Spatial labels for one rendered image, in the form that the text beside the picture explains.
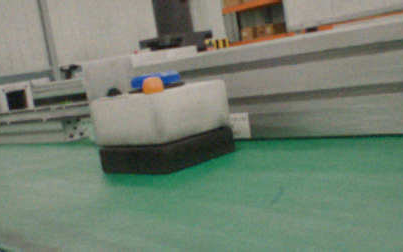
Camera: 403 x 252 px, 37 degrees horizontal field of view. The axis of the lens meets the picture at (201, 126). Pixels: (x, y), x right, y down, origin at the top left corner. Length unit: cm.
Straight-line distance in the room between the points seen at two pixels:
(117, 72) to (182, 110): 21
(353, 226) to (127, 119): 24
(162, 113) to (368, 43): 16
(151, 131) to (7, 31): 1226
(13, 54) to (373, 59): 1228
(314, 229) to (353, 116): 22
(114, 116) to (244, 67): 14
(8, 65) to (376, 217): 1238
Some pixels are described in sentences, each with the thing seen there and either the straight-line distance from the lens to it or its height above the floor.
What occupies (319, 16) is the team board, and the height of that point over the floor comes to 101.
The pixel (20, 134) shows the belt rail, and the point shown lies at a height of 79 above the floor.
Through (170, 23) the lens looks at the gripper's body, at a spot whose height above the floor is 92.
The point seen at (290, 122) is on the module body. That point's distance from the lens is 50.
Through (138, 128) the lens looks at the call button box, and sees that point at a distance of 45.
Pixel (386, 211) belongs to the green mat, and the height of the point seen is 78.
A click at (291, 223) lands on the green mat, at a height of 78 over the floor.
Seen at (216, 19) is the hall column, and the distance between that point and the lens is 883.
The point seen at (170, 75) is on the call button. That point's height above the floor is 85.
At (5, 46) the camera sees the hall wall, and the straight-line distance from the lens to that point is 1265.
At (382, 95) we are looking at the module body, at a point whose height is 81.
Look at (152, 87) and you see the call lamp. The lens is 43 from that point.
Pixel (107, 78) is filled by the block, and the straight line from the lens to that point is 66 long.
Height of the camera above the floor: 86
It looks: 6 degrees down
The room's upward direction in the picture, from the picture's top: 9 degrees counter-clockwise
